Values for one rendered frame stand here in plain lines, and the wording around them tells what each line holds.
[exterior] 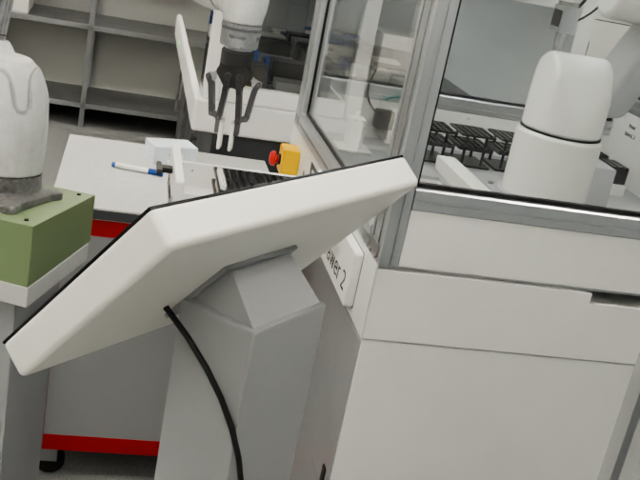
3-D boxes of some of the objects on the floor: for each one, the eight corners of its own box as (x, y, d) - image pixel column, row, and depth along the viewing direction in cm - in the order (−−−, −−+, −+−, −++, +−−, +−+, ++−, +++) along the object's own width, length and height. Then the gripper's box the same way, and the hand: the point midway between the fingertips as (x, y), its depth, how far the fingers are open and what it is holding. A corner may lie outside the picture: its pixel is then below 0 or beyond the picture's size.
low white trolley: (21, 480, 243) (49, 202, 218) (45, 364, 300) (69, 133, 275) (244, 492, 256) (294, 231, 231) (227, 379, 313) (265, 160, 288)
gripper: (202, 44, 210) (189, 146, 218) (269, 56, 210) (252, 158, 218) (210, 39, 218) (196, 139, 225) (273, 51, 217) (257, 151, 225)
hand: (226, 134), depth 220 cm, fingers closed
